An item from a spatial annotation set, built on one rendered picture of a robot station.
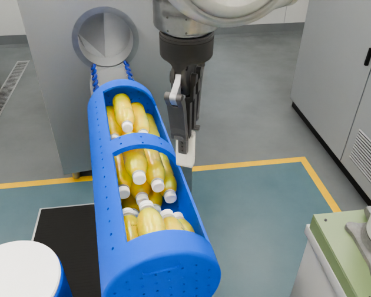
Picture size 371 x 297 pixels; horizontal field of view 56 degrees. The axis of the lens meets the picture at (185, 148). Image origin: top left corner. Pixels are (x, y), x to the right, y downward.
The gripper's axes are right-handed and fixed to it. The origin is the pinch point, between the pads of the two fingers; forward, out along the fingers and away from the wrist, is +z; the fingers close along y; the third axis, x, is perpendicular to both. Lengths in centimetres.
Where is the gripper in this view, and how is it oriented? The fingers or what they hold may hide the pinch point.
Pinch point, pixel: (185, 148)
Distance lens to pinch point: 59.9
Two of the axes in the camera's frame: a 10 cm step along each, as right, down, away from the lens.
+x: 9.5, 1.9, -2.3
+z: -0.1, 8.0, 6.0
